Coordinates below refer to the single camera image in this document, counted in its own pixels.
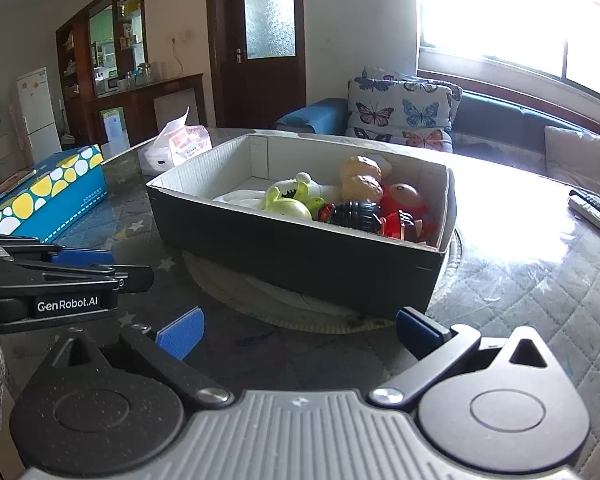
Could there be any brown door with frosted glass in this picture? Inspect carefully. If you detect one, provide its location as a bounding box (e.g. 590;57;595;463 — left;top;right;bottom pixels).
205;0;306;131

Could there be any grey cushion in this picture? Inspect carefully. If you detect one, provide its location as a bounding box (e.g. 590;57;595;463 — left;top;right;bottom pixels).
544;125;600;196

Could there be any green toy figure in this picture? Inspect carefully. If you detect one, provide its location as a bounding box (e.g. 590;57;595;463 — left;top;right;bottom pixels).
261;182;326;221

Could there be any blue box with yellow dots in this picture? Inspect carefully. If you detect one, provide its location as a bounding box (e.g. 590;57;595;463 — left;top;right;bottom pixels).
0;145;107;243

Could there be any black toy figure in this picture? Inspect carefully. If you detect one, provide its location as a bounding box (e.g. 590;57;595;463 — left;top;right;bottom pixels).
319;200;383;233

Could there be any red striped toy figure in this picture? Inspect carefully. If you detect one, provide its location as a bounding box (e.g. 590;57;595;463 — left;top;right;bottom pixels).
380;210;428;242

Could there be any dark cardboard box white inside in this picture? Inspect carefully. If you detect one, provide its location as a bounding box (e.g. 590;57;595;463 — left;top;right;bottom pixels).
146;132;457;318

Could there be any round red toy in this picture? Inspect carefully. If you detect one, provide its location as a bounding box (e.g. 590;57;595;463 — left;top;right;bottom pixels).
380;182;438;233

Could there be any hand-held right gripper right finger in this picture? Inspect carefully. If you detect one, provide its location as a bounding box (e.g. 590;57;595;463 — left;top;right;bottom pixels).
369;306;561;407

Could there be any dark remote control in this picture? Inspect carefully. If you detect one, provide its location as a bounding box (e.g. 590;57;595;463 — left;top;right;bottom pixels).
570;187;600;221

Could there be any white refrigerator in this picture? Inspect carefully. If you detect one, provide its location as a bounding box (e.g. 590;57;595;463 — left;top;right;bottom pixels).
16;66;63;168

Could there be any window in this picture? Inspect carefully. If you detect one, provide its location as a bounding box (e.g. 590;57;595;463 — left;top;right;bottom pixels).
412;0;600;103

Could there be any blue sofa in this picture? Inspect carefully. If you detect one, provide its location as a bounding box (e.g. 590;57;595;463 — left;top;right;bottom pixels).
275;87;600;161

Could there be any large butterfly print pillow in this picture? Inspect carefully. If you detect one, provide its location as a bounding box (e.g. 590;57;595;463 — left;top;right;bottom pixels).
345;80;453;153

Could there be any pink tissue pack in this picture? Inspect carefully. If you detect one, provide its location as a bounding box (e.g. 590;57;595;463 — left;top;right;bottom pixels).
137;106;213;177

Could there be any grey remote control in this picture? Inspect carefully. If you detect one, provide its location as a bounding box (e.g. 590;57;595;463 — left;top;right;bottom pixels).
567;196;600;246

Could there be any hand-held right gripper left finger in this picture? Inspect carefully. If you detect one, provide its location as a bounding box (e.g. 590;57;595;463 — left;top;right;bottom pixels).
50;306;234;407

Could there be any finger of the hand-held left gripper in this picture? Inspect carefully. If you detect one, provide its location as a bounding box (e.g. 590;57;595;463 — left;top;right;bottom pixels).
10;262;155;293
0;234;116;267

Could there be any brown wooden cabinet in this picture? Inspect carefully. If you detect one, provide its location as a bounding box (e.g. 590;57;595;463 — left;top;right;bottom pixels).
55;0;206;153

